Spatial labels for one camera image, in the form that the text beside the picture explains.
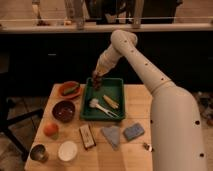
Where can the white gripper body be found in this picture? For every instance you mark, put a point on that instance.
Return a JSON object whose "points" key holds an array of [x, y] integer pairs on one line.
{"points": [[104, 64]]}

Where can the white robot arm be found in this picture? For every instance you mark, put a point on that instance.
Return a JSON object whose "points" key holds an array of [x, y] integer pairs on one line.
{"points": [[176, 129]]}

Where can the purple bowl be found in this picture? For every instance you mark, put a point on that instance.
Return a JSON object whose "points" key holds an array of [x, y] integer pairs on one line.
{"points": [[64, 111]]}

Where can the green plastic tray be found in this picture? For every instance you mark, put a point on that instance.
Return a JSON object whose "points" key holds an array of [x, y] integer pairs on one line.
{"points": [[110, 87]]}

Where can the yellow corn cob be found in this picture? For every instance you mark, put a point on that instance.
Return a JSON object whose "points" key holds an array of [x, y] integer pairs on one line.
{"points": [[110, 102]]}

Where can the green cucumber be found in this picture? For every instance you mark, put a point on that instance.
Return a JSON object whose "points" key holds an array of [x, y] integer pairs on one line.
{"points": [[70, 90]]}

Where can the orange plate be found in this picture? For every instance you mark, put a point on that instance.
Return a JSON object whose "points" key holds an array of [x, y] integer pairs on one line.
{"points": [[66, 85]]}

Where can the grey folded cloth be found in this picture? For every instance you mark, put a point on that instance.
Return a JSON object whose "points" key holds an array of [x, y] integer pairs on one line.
{"points": [[112, 135]]}

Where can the blue sponge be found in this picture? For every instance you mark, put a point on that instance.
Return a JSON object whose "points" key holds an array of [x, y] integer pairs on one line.
{"points": [[133, 131]]}

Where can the brown rectangular box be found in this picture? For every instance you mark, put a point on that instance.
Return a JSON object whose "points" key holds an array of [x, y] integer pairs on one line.
{"points": [[87, 136]]}

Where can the orange fruit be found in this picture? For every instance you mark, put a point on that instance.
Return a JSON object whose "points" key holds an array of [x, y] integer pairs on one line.
{"points": [[50, 129]]}

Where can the metal cup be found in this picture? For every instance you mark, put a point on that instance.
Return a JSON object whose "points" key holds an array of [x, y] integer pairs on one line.
{"points": [[39, 153]]}

